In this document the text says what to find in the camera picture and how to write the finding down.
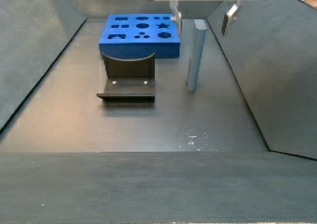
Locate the black fixture stand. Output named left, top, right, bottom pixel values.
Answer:
left=96, top=54, right=156, bottom=101

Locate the blue foam shape board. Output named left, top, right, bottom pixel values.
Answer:
left=98, top=13, right=180, bottom=59

